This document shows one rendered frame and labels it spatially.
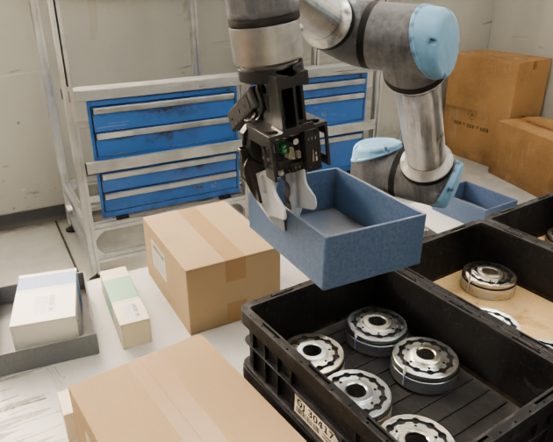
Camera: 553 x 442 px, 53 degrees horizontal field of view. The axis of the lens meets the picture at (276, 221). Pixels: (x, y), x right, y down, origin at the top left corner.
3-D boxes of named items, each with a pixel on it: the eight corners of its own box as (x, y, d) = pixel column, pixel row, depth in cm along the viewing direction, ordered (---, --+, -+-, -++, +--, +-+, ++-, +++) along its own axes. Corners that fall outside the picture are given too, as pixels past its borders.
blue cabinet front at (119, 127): (102, 217, 264) (85, 101, 241) (239, 191, 296) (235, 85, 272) (104, 219, 262) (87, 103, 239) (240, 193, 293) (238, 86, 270)
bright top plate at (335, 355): (269, 347, 89) (269, 345, 89) (320, 329, 94) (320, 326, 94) (301, 385, 81) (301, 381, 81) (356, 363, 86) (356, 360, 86)
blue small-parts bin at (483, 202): (431, 209, 179) (434, 188, 176) (463, 199, 186) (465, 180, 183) (482, 231, 164) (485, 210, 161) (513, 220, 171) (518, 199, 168)
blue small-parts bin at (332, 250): (248, 226, 81) (248, 181, 78) (333, 209, 87) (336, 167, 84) (322, 291, 65) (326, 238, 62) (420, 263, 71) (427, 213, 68)
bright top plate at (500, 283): (451, 270, 112) (452, 267, 112) (487, 259, 116) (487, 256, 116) (491, 294, 104) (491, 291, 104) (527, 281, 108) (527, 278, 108)
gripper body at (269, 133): (273, 189, 60) (257, 79, 54) (242, 166, 67) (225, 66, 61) (333, 169, 62) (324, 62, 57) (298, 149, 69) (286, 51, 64)
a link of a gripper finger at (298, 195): (307, 243, 67) (298, 174, 62) (285, 224, 72) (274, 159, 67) (329, 234, 68) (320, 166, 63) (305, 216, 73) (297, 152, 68)
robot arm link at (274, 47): (218, 25, 59) (284, 10, 62) (225, 67, 61) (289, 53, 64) (245, 32, 53) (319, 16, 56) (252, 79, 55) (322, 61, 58)
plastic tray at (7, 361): (-3, 306, 128) (-8, 288, 126) (87, 288, 135) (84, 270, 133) (-9, 379, 105) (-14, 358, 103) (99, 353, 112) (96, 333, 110)
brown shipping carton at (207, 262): (148, 274, 142) (142, 217, 135) (226, 253, 151) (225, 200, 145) (190, 336, 118) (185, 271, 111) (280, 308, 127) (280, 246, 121)
